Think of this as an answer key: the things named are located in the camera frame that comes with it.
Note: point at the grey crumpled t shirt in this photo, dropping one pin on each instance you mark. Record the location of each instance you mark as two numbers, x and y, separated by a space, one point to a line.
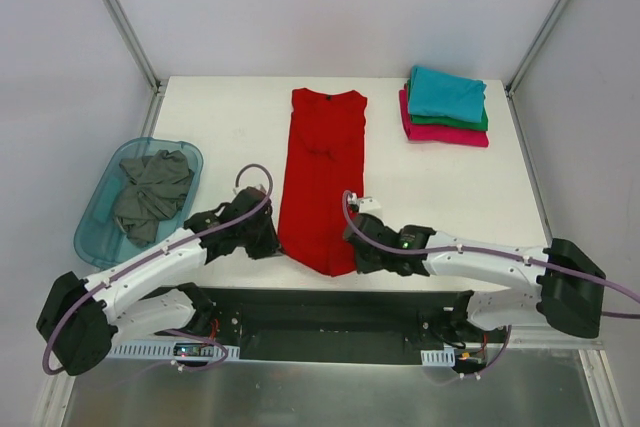
156 189

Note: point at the white cable duct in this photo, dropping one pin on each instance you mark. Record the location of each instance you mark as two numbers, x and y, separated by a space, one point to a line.
166 350
438 358

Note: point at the right aluminium frame post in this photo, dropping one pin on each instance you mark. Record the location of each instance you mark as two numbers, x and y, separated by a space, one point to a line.
539 41

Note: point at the left aluminium frame post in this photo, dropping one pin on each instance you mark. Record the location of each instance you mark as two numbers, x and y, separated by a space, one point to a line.
131 40

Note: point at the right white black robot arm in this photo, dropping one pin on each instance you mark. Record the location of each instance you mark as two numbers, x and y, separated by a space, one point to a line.
558 285

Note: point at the blue plastic bin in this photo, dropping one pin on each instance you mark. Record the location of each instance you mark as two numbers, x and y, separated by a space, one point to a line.
98 241

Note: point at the right white cable duct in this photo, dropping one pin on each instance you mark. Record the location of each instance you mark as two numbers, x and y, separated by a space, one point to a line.
438 358

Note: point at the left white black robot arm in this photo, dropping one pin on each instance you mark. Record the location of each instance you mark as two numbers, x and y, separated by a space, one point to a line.
84 318

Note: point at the left white cable duct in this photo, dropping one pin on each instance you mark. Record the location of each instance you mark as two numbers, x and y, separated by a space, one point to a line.
166 350

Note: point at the teal folded t shirt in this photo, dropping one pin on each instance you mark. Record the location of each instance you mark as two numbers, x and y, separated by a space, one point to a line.
438 94

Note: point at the aluminium frame post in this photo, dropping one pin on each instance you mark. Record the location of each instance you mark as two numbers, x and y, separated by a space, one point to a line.
539 41
131 40

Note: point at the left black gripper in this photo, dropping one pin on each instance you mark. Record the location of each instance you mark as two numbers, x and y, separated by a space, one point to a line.
263 238

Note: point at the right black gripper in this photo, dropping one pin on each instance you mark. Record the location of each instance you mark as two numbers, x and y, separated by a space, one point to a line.
364 254

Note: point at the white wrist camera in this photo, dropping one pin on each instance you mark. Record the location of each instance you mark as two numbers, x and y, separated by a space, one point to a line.
364 205
259 188

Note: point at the green folded t shirt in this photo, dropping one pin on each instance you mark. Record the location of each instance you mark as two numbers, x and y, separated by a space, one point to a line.
482 126

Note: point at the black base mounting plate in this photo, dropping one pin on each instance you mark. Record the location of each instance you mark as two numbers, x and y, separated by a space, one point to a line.
361 327

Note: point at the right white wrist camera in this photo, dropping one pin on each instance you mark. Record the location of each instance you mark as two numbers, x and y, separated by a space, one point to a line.
364 205

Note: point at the pink folded t shirt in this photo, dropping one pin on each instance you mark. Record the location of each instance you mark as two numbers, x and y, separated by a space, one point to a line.
436 132

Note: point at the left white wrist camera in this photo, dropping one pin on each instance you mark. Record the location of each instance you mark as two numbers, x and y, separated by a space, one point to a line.
259 188

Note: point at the red t shirt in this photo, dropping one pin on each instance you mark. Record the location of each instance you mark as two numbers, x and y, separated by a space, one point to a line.
325 157

